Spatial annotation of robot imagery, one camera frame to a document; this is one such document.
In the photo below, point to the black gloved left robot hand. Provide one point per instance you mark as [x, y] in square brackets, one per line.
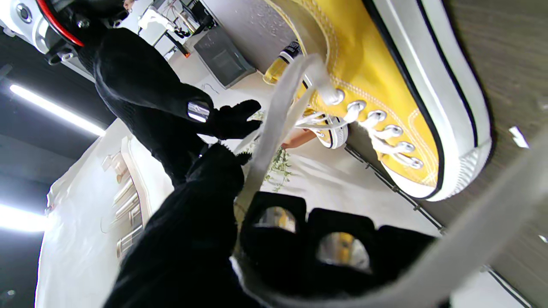
[188, 248]

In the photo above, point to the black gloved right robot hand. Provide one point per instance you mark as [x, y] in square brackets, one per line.
[137, 85]

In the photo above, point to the orange sneaker with laces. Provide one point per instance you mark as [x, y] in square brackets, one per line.
[274, 128]

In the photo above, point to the yellow canvas sneaker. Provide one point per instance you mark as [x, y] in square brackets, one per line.
[364, 64]
[338, 137]

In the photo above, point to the black lab equipment rack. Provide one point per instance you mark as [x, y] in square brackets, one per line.
[180, 21]

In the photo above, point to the ceiling light strip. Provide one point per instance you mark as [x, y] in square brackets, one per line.
[55, 109]
[17, 218]

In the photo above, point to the dark grey box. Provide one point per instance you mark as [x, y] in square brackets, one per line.
[222, 60]

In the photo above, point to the green plant in terracotta pot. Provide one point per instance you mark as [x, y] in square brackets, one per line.
[280, 167]

